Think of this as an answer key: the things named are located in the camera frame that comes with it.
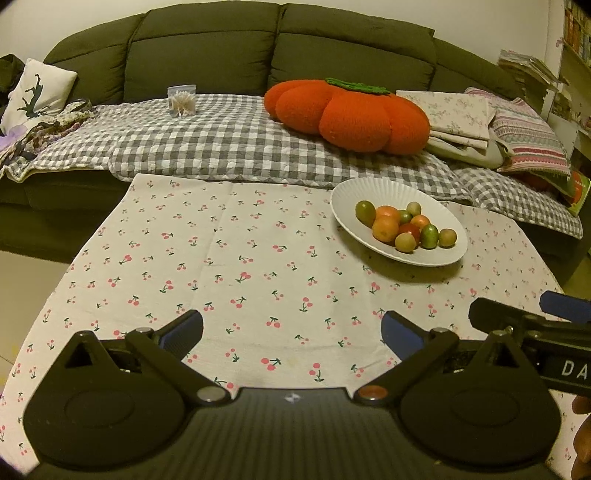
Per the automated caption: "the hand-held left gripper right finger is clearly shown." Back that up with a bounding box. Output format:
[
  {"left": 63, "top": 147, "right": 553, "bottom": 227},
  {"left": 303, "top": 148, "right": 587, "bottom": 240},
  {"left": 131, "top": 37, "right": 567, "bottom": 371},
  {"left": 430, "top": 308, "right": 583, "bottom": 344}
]
[{"left": 353, "top": 310, "right": 522, "bottom": 407}]

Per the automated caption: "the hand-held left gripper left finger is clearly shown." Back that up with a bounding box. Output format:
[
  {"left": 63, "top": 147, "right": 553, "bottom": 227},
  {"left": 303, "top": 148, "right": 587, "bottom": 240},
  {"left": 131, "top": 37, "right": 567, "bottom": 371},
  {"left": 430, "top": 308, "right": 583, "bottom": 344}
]
[{"left": 62, "top": 309, "right": 232, "bottom": 407}]

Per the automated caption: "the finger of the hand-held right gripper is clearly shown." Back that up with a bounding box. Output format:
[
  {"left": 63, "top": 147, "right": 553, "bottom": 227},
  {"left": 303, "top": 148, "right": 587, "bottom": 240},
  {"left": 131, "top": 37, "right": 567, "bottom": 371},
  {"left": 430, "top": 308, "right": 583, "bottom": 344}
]
[
  {"left": 539, "top": 291, "right": 591, "bottom": 324},
  {"left": 468, "top": 298, "right": 555, "bottom": 335}
]

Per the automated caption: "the brown-spotted orange mandarin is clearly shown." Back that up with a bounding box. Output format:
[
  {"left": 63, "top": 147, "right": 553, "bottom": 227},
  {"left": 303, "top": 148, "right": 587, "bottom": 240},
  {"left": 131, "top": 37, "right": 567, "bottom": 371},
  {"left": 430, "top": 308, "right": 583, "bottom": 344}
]
[{"left": 372, "top": 215, "right": 400, "bottom": 244}]

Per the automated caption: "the white ribbed plate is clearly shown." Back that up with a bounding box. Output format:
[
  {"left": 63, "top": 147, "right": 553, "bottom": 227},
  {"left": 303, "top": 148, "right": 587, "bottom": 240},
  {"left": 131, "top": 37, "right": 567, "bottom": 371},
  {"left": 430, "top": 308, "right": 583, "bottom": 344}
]
[{"left": 330, "top": 178, "right": 468, "bottom": 267}]

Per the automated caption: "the person's right hand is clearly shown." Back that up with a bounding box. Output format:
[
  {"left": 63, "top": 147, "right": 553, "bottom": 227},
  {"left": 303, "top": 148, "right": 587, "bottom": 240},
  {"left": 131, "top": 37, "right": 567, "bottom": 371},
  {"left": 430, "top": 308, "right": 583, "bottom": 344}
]
[{"left": 570, "top": 396, "right": 591, "bottom": 480}]

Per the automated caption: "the cherry print tablecloth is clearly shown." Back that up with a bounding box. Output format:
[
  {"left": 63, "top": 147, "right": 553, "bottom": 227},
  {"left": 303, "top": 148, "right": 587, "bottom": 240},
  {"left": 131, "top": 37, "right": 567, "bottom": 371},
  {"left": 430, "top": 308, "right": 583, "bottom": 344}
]
[{"left": 0, "top": 173, "right": 573, "bottom": 467}]

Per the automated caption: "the green picture book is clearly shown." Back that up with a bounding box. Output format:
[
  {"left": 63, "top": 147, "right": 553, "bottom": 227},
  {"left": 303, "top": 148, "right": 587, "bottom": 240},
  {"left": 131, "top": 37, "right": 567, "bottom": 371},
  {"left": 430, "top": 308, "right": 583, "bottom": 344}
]
[{"left": 561, "top": 168, "right": 591, "bottom": 217}]

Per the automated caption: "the striped patterned pillow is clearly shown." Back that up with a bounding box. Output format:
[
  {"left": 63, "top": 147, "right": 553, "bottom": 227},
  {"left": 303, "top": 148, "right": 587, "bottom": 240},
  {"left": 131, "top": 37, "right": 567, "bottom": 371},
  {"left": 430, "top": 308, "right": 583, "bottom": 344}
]
[{"left": 464, "top": 87, "right": 573, "bottom": 176}]

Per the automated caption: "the grey checked blanket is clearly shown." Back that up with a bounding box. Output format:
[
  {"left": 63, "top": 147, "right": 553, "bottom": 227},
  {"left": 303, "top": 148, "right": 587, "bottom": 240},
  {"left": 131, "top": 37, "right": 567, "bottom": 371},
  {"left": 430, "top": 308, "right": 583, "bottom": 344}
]
[{"left": 0, "top": 92, "right": 585, "bottom": 241}]

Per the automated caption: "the folded floral bedsheet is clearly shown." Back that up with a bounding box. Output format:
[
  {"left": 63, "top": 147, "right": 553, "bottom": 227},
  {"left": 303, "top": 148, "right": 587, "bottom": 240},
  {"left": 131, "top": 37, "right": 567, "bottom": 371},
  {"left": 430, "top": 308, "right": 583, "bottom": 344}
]
[{"left": 396, "top": 90, "right": 515, "bottom": 169}]

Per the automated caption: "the white bookshelf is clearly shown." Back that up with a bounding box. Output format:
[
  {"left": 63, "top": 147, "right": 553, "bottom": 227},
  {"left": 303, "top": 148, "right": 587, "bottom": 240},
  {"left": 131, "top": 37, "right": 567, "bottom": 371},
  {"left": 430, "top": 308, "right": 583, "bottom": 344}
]
[{"left": 542, "top": 0, "right": 591, "bottom": 162}]

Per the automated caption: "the orange pumpkin cushion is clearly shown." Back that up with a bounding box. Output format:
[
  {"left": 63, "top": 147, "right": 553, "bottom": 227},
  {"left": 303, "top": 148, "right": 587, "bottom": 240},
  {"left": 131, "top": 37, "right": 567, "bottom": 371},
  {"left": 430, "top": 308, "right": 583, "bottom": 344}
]
[{"left": 264, "top": 78, "right": 431, "bottom": 155}]

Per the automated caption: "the clear cotton swab box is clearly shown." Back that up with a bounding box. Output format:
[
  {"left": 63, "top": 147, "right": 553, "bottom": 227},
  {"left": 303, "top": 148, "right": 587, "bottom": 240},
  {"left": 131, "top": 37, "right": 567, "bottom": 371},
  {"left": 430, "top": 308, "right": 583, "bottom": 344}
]
[{"left": 167, "top": 84, "right": 197, "bottom": 116}]

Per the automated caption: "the floral patterned cloth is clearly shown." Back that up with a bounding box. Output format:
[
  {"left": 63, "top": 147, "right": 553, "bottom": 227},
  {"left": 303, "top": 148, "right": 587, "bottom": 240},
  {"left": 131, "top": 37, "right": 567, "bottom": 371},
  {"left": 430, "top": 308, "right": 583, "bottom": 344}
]
[{"left": 0, "top": 99, "right": 95, "bottom": 181}]

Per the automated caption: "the stack of newspapers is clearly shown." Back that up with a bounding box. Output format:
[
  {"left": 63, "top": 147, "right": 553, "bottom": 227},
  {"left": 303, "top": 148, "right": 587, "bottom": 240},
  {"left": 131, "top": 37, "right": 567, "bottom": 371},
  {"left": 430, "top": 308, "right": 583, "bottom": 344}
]
[{"left": 498, "top": 50, "right": 570, "bottom": 88}]

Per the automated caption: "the white pillow with plant print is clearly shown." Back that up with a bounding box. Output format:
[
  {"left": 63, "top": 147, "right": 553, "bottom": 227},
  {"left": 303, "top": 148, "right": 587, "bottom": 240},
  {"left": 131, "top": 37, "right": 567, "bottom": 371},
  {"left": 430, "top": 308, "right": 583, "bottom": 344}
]
[{"left": 0, "top": 58, "right": 78, "bottom": 134}]

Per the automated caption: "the row of books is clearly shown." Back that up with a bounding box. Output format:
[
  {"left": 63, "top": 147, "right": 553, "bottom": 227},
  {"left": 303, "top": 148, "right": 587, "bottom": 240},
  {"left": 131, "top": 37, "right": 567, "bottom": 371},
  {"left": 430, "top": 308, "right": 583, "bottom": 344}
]
[{"left": 563, "top": 0, "right": 591, "bottom": 61}]

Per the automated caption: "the dark green sofa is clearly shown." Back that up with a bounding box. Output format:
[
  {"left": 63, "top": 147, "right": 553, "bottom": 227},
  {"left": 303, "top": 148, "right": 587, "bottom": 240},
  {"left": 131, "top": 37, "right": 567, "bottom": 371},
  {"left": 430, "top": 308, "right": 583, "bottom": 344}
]
[{"left": 0, "top": 2, "right": 591, "bottom": 287}]

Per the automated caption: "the dark green jacket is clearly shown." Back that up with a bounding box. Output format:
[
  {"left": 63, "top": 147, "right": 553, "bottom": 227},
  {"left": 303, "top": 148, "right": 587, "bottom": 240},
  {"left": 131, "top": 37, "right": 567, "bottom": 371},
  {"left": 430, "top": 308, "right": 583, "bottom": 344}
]
[{"left": 0, "top": 54, "right": 28, "bottom": 123}]

